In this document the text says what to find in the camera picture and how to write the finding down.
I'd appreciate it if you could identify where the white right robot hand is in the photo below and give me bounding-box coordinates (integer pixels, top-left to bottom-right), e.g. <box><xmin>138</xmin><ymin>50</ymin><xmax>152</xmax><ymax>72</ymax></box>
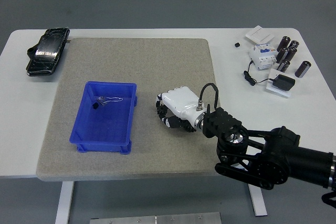
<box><xmin>154</xmin><ymin>86</ymin><xmax>206</xmax><ymax>133</ymax></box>

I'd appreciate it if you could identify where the blue plastic box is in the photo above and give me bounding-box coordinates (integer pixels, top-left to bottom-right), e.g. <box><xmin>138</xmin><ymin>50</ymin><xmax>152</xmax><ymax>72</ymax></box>
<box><xmin>68</xmin><ymin>81</ymin><xmax>138</xmax><ymax>155</ymax></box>

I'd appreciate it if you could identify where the grey-brown felt mat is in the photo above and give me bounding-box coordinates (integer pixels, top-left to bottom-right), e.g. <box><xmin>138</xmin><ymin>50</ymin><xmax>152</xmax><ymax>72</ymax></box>
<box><xmin>35</xmin><ymin>37</ymin><xmax>223</xmax><ymax>182</ymax></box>

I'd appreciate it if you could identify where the white socket plate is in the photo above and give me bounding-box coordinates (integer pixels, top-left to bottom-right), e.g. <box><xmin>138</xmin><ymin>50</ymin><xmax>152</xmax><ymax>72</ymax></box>
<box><xmin>265</xmin><ymin>68</ymin><xmax>292</xmax><ymax>98</ymax></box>

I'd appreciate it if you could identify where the white circuit breaker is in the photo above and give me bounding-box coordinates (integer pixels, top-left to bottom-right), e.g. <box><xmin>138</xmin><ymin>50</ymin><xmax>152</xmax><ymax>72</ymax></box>
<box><xmin>248</xmin><ymin>43</ymin><xmax>278</xmax><ymax>71</ymax></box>

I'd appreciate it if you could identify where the black power adapter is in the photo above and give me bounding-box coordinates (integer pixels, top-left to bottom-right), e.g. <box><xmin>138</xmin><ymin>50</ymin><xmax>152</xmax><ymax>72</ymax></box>
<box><xmin>272</xmin><ymin>74</ymin><xmax>296</xmax><ymax>92</ymax></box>

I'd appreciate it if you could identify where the white table leg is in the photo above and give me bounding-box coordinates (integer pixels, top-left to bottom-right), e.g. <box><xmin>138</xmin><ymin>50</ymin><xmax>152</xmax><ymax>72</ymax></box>
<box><xmin>54</xmin><ymin>181</ymin><xmax>75</xmax><ymax>224</ymax></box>
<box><xmin>246</xmin><ymin>184</ymin><xmax>268</xmax><ymax>217</ymax></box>

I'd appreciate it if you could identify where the black wrapped device pack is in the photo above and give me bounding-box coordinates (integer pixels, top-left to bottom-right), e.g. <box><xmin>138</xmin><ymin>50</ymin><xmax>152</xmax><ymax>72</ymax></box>
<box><xmin>25</xmin><ymin>27</ymin><xmax>71</xmax><ymax>77</ymax></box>

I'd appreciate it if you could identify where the clear bag with white string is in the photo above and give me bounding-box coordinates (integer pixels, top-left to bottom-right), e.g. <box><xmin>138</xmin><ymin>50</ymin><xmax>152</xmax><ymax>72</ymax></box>
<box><xmin>96</xmin><ymin>95</ymin><xmax>124</xmax><ymax>106</ymax></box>

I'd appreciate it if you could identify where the white wall switch panel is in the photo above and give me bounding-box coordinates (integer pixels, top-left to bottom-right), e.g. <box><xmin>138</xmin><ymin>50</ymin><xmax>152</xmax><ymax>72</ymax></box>
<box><xmin>245</xmin><ymin>25</ymin><xmax>276</xmax><ymax>44</ymax></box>

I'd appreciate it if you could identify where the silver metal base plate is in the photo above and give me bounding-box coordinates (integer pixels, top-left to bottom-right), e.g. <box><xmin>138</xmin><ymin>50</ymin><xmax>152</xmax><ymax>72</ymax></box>
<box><xmin>89</xmin><ymin>211</ymin><xmax>223</xmax><ymax>224</ymax></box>

